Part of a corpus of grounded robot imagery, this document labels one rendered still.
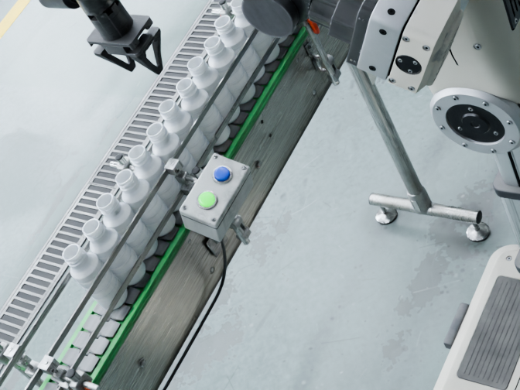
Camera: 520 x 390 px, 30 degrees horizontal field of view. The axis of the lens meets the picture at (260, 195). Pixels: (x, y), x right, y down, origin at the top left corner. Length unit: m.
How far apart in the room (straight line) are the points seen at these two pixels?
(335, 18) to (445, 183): 1.89
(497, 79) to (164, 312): 0.83
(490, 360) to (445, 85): 1.02
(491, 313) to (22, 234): 1.99
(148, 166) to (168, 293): 0.26
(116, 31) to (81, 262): 0.46
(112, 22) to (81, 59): 2.85
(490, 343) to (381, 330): 0.51
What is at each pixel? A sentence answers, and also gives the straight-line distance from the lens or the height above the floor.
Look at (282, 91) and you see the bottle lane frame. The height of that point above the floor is 0.96.
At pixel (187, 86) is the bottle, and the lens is 1.99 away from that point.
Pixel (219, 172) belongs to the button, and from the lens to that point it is 1.81.
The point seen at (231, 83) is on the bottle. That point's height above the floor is 1.07.
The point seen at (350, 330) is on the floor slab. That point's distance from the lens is 2.89.
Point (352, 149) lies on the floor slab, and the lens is 3.31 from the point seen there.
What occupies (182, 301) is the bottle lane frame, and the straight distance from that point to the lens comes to 1.98.
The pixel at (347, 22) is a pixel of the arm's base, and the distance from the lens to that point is 1.24.
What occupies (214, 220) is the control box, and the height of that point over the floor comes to 1.10.
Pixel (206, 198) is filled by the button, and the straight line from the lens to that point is 1.79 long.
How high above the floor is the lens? 2.33
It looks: 44 degrees down
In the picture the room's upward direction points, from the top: 33 degrees counter-clockwise
